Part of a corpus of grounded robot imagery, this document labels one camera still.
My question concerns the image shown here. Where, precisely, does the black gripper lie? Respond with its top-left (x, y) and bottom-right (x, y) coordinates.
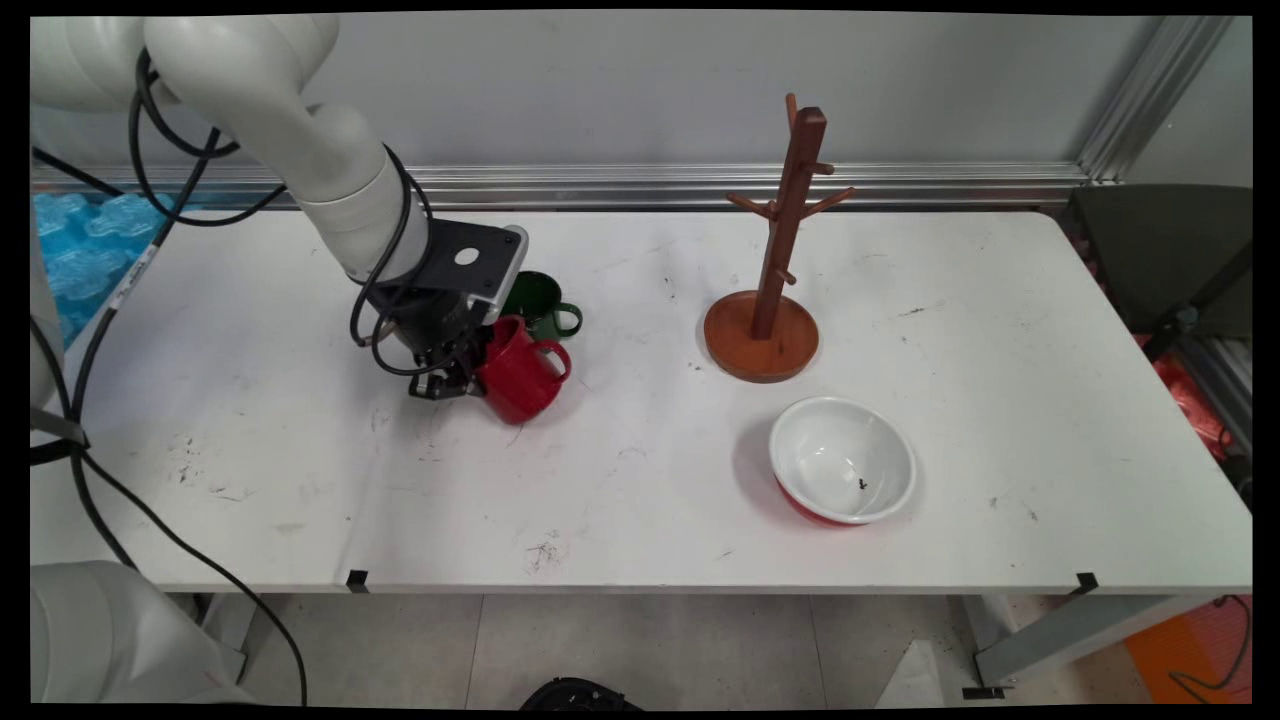
top-left (384, 284), bottom-right (493, 402)

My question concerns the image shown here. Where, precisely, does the red enamel mug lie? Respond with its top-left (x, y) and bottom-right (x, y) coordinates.
top-left (475, 315), bottom-right (573, 426)

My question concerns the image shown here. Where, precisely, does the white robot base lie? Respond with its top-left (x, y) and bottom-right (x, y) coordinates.
top-left (30, 560), bottom-right (251, 706)

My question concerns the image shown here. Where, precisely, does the green enamel mug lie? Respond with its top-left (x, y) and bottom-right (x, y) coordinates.
top-left (500, 270), bottom-right (584, 341)

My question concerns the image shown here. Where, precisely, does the black round floor object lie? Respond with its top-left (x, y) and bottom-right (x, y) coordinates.
top-left (520, 677), bottom-right (641, 711)

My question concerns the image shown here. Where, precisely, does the blue bubble wrap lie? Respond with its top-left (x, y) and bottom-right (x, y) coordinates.
top-left (33, 192), bottom-right (176, 346)

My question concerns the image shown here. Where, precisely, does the brown wooden mug tree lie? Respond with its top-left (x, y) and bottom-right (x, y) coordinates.
top-left (703, 93), bottom-right (859, 384)

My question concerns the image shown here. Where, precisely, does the white bowl with red outside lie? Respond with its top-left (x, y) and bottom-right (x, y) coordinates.
top-left (768, 396), bottom-right (916, 528)

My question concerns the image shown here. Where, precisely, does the grey metal table leg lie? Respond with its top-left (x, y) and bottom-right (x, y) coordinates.
top-left (962, 595), bottom-right (1216, 699)

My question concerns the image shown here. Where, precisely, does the dark grey panel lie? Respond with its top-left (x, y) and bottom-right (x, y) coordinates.
top-left (1065, 183), bottom-right (1253, 361)

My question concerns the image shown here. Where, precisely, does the orange plastic bag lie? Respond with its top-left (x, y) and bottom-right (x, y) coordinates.
top-left (1150, 355), bottom-right (1233, 461)

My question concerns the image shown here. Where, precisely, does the orange floor mat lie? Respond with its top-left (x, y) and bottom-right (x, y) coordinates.
top-left (1125, 597), bottom-right (1253, 704)

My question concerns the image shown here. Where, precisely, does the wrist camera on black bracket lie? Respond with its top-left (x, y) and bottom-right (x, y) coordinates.
top-left (425, 218), bottom-right (529, 326)

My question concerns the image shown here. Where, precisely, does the aluminium frame rail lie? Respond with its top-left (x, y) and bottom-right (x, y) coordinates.
top-left (30, 163), bottom-right (1091, 209)

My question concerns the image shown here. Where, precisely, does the long black cable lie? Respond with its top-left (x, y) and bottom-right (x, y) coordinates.
top-left (30, 50), bottom-right (309, 706)

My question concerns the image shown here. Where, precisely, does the grey cable strap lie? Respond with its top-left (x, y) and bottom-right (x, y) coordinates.
top-left (30, 406), bottom-right (91, 456)

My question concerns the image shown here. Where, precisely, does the aluminium frame post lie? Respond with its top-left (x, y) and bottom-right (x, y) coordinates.
top-left (1075, 15), bottom-right (1236, 184)

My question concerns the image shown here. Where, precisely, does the thin black floor cable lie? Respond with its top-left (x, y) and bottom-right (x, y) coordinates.
top-left (1170, 595), bottom-right (1253, 693)

